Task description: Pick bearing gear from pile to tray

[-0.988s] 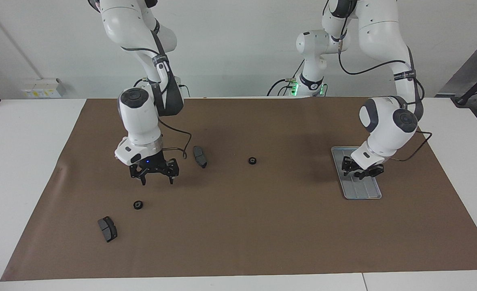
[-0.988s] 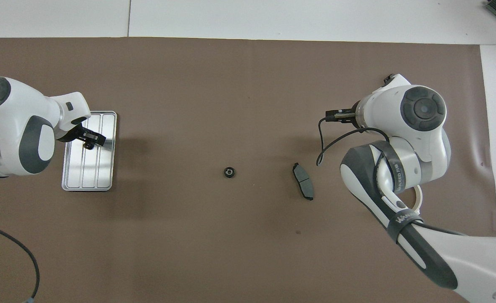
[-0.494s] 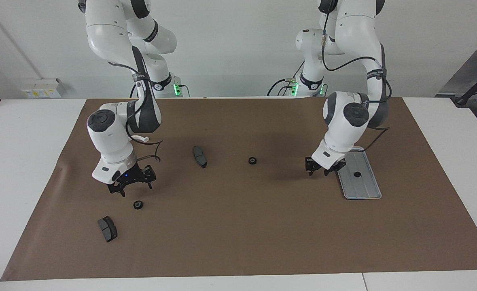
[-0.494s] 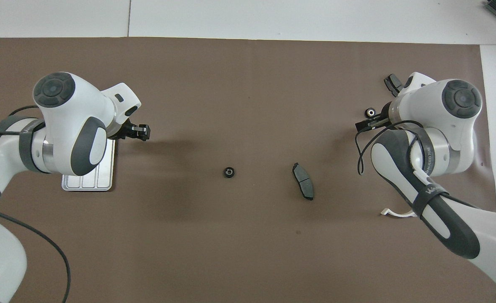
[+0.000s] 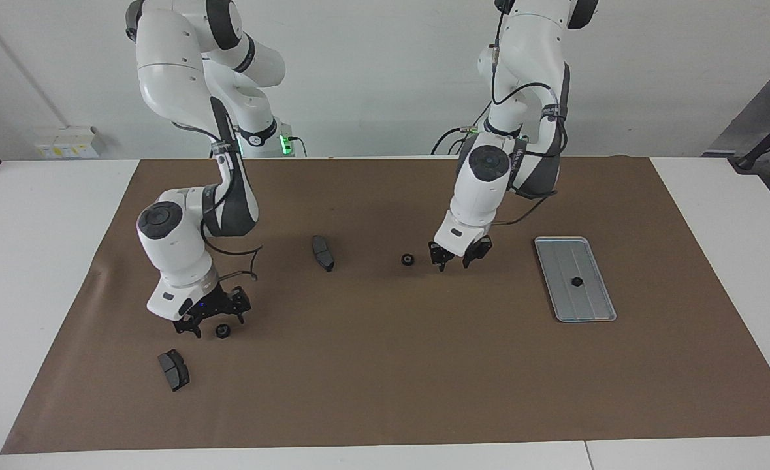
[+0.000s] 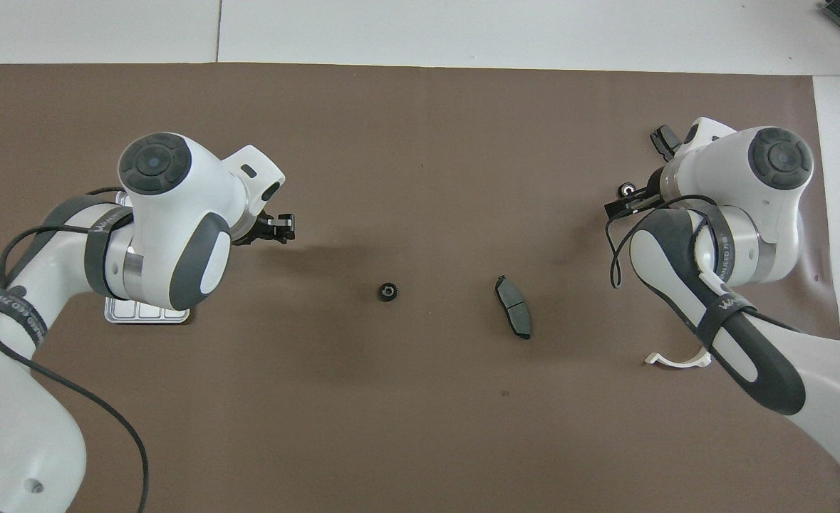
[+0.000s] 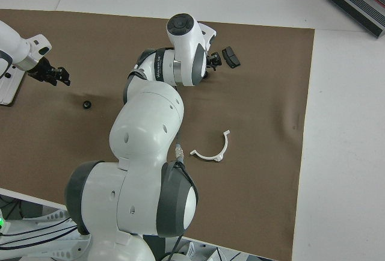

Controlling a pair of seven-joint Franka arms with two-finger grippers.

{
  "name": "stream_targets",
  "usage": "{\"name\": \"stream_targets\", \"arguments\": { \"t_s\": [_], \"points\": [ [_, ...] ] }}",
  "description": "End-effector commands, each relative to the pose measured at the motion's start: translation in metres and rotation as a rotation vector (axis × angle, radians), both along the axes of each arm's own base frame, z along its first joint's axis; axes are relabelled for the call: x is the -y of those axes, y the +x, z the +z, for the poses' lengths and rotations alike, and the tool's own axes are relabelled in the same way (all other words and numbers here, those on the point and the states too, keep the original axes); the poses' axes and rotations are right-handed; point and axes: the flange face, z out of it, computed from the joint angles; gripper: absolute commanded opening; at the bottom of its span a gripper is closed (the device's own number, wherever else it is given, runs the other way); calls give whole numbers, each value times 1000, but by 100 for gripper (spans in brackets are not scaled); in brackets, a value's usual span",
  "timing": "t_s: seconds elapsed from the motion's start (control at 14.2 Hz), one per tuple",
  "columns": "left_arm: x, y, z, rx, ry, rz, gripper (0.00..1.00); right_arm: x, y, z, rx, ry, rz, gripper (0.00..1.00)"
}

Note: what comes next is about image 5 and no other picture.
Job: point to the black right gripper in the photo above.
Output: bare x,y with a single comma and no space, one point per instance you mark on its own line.
211,308

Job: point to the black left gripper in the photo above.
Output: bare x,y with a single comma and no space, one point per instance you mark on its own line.
461,252

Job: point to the large black bearing gear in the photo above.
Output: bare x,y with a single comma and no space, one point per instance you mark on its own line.
223,331
408,260

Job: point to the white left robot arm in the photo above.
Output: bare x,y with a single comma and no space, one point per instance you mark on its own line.
482,189

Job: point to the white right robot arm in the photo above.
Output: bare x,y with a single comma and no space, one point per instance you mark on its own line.
176,248

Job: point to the silver metal tray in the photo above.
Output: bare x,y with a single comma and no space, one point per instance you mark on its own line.
587,300

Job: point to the grey brake pad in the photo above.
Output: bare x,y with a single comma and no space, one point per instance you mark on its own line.
323,253
174,371

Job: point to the brown table mat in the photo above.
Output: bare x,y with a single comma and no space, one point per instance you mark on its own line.
424,359

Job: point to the white wall socket box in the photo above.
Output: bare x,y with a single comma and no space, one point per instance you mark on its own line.
68,142

